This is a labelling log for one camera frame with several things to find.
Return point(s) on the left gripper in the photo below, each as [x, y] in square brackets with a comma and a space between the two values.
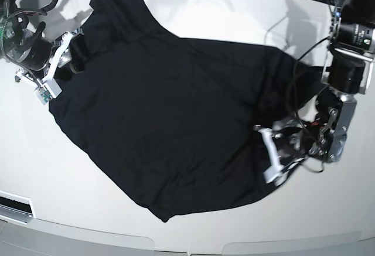
[291, 140]

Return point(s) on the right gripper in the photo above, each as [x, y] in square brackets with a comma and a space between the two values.
[38, 52]

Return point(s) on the black t-shirt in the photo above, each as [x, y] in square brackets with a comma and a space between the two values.
[170, 120]

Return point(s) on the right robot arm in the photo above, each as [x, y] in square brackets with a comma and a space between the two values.
[14, 33]

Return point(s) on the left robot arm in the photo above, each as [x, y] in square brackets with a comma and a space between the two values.
[351, 45]

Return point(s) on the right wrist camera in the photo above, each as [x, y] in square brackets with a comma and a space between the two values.
[47, 91]

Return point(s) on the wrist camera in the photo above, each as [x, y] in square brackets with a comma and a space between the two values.
[276, 175]
[47, 91]

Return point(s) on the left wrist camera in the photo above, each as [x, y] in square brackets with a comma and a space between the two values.
[276, 175]

